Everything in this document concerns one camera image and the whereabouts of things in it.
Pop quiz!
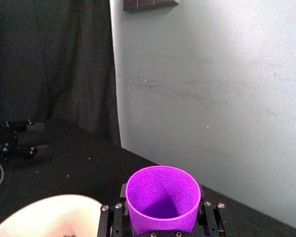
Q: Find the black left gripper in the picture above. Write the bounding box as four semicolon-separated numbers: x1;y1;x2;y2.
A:
0;119;50;160

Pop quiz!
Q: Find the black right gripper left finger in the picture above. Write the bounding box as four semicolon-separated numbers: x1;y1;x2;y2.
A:
97;183;134;237

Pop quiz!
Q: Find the pink plastic cup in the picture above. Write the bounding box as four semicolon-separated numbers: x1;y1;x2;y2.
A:
125;165;202;235

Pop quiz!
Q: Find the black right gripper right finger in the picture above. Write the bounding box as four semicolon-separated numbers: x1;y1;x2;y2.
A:
194;187;228;236

